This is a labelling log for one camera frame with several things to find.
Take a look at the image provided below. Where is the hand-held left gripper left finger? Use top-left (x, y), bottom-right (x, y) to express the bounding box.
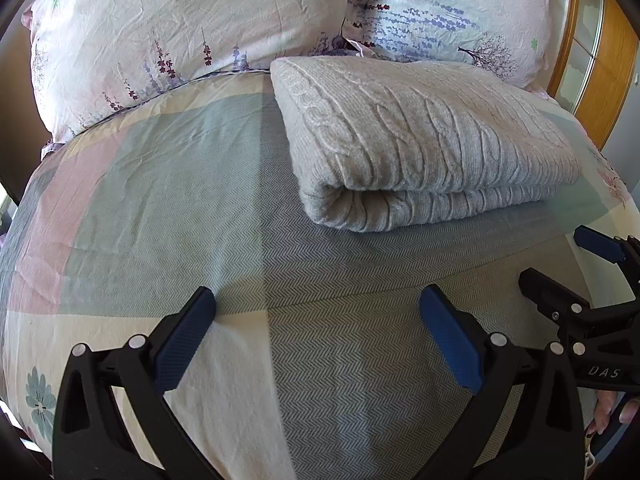
top-left (51, 286), bottom-right (221, 480)

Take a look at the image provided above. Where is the person's right hand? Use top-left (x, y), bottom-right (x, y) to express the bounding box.
top-left (586, 390), bottom-right (640, 437)

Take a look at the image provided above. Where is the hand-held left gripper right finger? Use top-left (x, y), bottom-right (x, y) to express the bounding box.
top-left (419, 284), bottom-right (586, 480)

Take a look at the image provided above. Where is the wooden cabinet with glass door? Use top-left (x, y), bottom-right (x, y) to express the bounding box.
top-left (546, 0), bottom-right (640, 152)

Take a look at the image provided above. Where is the pastel patchwork bed sheet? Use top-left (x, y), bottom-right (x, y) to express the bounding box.
top-left (0, 67), bottom-right (640, 480)

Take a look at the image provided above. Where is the pink floral pillow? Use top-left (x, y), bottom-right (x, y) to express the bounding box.
top-left (21, 0), bottom-right (351, 144)

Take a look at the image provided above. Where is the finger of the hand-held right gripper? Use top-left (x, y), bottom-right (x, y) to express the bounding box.
top-left (573, 225), bottom-right (640, 311)
top-left (518, 268), bottom-right (640, 348)

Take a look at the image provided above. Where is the grey cable-knit sweater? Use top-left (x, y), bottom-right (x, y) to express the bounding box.
top-left (269, 55), bottom-right (582, 234)

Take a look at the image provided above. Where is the brown headboard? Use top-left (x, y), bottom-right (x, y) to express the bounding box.
top-left (2, 7), bottom-right (54, 201)

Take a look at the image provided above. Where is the white lavender print pillow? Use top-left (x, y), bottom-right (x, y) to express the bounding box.
top-left (342, 0), bottom-right (554, 93)

